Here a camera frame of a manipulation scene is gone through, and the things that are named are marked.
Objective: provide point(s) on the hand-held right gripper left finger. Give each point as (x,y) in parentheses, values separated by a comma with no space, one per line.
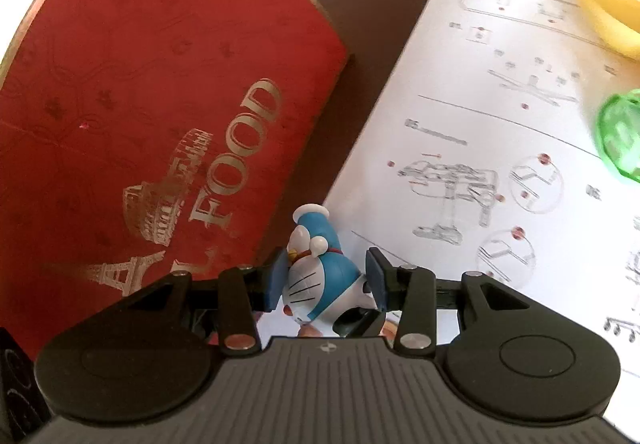
(275,281)

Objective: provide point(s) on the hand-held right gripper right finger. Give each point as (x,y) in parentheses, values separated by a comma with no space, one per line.
(380,281)

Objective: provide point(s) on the blue cat figurine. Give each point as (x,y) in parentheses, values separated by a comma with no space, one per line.
(325,279)

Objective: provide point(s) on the red gift box gold print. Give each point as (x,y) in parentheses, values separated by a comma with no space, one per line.
(150,98)

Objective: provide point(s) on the white instruction sheet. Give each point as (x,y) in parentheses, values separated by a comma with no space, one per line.
(475,98)

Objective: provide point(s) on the black patterned box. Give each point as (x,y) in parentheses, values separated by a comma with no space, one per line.
(17,374)

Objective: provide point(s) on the green plastic toy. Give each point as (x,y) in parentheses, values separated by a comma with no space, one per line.
(620,133)

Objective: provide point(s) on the yellow plastic bowl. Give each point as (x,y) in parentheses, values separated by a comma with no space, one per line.
(605,3)

